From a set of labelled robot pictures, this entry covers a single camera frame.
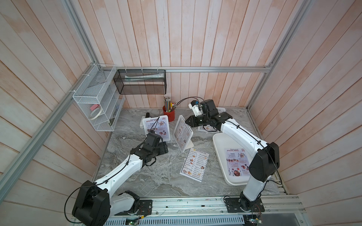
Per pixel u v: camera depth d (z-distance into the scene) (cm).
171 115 107
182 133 89
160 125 91
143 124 88
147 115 111
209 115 65
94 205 39
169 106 104
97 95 78
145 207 74
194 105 74
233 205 73
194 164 90
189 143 86
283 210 74
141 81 103
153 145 65
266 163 46
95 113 81
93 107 82
